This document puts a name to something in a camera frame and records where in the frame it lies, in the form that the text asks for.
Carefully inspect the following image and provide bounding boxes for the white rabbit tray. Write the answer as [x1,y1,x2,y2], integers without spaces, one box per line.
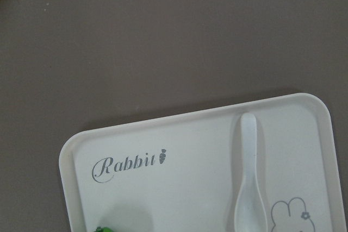
[59,93,347,231]

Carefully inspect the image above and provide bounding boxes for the green lime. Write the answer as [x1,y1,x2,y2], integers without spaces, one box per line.
[95,227,114,232]

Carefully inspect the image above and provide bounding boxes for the white ceramic spoon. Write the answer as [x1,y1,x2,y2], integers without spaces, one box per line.
[234,112,268,231]

